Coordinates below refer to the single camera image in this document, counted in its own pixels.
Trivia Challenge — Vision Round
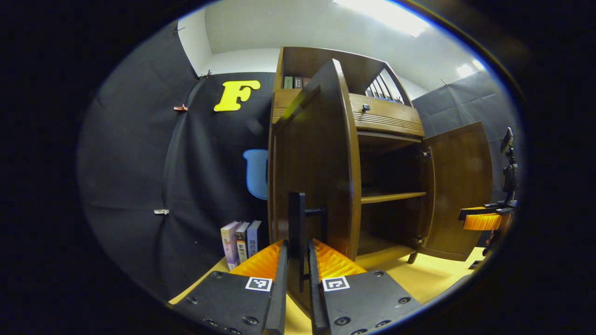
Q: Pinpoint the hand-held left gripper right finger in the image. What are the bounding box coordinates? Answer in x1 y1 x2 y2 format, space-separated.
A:
307 239 423 335

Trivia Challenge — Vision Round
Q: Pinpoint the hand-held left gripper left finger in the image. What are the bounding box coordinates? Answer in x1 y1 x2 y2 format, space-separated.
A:
169 240 289 335

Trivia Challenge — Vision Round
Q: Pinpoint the wooden shoe cabinet door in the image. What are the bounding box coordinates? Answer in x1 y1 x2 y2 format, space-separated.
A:
417 121 494 262
268 58 363 319

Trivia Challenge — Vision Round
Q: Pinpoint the wooden double-door shoe cabinet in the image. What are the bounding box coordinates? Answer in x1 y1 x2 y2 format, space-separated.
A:
269 46 433 270

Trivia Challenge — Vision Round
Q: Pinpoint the dark book with yellow label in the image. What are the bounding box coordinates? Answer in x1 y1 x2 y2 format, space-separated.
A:
235 222 251 265

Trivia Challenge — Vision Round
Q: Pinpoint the blue purple book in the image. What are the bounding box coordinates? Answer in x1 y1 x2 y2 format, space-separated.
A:
247 220 262 259

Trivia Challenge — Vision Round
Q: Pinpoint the pink purple book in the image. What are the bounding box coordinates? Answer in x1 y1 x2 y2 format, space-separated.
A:
221 221 242 271

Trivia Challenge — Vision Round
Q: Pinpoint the black backdrop cloth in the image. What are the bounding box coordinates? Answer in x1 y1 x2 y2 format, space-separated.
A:
77 21 276 303
412 70 520 205

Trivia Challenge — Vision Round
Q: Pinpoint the small ceiling light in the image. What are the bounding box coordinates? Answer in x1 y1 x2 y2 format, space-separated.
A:
456 58 485 79

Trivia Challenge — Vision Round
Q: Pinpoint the wooden drawer with black knob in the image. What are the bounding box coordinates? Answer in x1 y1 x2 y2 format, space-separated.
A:
271 88 425 138

